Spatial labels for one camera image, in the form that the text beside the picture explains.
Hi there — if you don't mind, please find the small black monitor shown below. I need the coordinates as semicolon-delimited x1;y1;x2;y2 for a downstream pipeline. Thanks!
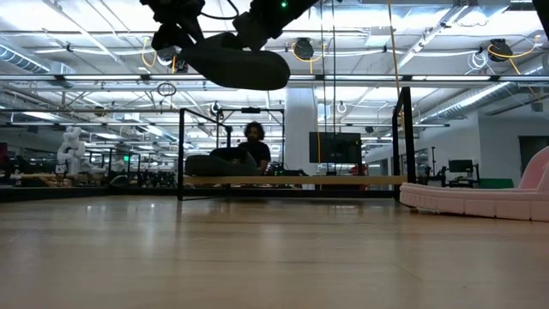
448;159;475;174

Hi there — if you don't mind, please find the person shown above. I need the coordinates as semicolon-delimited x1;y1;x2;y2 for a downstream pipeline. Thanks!
238;121;273;176

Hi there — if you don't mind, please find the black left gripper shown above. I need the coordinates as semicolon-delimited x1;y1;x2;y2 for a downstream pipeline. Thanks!
140;0;207;52

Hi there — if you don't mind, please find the green box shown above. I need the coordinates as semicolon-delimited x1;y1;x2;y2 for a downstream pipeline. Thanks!
479;178;515;190

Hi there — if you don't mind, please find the black aluminium rig frame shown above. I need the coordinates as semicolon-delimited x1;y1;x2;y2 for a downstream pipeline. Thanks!
0;185;401;203

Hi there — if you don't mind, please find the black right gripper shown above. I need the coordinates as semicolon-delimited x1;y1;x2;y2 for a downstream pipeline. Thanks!
233;11;281;51

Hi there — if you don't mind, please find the wooden shelf with black wire ends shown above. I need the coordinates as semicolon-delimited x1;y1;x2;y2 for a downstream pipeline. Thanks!
177;87;418;202

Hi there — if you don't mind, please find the black background rig frame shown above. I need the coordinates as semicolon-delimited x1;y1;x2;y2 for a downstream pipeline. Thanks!
215;106;287;175

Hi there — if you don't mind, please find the black ceiling cable reel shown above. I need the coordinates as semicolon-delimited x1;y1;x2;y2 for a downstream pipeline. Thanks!
293;37;316;62
488;38;515;64

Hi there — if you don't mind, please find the black hanging cable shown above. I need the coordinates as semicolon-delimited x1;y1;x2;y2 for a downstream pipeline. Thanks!
319;0;338;134

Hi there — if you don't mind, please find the black rubber slide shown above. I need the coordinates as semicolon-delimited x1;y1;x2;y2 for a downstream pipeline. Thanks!
184;147;260;178
179;32;293;92

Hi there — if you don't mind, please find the yellow power cable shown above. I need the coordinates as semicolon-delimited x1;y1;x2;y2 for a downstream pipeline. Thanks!
387;0;407;130

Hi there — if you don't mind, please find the pink rubber slide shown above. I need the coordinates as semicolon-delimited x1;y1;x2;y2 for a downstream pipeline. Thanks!
398;144;549;223

